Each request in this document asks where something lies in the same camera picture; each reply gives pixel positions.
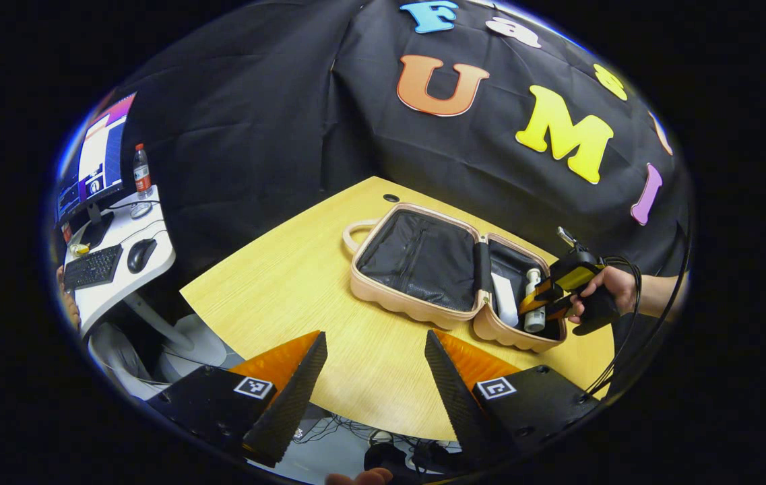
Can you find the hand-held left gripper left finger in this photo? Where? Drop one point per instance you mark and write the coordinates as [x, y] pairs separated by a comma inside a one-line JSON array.
[[288, 404]]

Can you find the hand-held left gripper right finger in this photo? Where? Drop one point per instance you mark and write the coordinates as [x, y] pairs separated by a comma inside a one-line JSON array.
[[457, 404]]

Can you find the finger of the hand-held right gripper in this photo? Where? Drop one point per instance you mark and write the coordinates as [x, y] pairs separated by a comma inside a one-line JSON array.
[[558, 310], [534, 298]]

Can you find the white pump bottle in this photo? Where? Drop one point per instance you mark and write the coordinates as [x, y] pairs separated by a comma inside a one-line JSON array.
[[534, 316]]

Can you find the white squeeze tube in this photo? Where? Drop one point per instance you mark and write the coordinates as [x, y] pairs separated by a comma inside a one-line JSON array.
[[505, 300]]

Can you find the beige pink hard-shell suitcase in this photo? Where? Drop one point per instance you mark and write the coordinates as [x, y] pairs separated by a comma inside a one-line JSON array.
[[416, 263]]

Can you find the white furniture base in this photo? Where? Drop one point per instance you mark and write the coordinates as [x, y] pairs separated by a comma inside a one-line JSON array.
[[187, 343]]

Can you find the white desk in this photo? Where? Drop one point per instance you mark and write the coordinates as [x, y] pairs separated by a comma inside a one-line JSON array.
[[147, 273]]

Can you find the black computer mouse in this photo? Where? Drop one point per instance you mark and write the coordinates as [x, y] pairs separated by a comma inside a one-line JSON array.
[[141, 254]]

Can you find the black keyboard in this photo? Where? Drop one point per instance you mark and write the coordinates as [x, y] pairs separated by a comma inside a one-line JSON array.
[[93, 267]]

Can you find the small yellow object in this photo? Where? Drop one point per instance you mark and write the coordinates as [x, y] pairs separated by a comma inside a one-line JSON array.
[[81, 249]]

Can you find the plastic bottle red label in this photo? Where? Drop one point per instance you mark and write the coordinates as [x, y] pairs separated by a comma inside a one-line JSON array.
[[142, 176]]

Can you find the black backdrop cloth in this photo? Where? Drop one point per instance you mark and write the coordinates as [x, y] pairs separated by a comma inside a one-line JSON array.
[[254, 135]]

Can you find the computer monitor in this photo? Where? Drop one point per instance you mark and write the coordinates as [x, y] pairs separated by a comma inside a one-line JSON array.
[[100, 162]]

